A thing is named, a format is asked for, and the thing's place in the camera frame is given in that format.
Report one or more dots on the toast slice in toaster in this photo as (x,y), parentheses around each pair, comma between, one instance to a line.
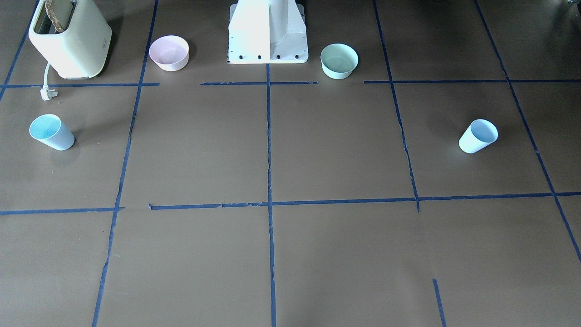
(59,12)

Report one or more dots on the pink bowl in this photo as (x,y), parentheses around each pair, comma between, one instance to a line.
(170,53)

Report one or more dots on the pale blue cup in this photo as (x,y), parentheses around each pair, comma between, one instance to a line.
(478,135)

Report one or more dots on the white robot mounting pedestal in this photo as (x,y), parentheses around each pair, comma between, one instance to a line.
(267,32)

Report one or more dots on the cream toaster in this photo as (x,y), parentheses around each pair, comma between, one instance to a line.
(81,50)

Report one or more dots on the green bowl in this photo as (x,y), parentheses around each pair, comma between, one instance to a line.
(338,61)

